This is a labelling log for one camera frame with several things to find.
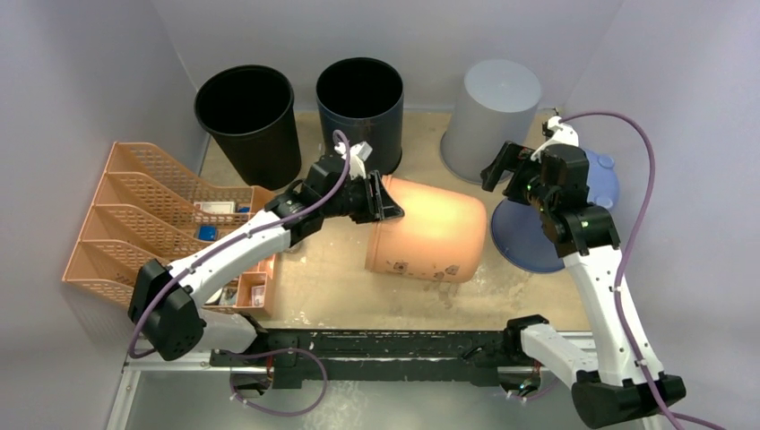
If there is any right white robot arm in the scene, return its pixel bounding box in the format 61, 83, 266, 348
481, 142, 687, 429

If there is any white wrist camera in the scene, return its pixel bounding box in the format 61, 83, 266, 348
530, 116, 580, 161
334, 142, 372, 179

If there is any orange mesh file organizer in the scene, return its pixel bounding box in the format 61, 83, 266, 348
63, 142, 274, 306

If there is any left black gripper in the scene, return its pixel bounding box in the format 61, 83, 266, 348
322, 172, 402, 225

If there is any blue plastic bucket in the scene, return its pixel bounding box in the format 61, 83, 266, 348
490, 149, 620, 274

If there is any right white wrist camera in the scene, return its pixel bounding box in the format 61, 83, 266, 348
530, 116, 580, 161

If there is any blue small box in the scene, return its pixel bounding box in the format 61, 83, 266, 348
195, 225, 218, 242

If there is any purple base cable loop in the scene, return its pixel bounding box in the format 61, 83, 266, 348
228, 346, 330, 417

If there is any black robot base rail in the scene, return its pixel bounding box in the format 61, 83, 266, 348
211, 329, 549, 392

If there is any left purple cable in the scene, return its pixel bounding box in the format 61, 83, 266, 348
127, 129, 352, 360

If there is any dark navy cylindrical bin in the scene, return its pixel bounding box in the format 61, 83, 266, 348
315, 57, 404, 175

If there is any orange capybara plastic bucket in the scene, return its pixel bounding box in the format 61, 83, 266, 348
365, 176, 488, 283

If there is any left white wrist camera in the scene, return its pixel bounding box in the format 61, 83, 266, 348
334, 142, 372, 179

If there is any black ribbed plastic bin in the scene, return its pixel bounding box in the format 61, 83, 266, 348
194, 64, 302, 190

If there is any white grey cylindrical bin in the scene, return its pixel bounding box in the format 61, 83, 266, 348
439, 59, 542, 184

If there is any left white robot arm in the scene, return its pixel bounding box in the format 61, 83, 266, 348
127, 155, 404, 366

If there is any white labelled card pack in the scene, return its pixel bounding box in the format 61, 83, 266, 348
194, 201, 237, 215

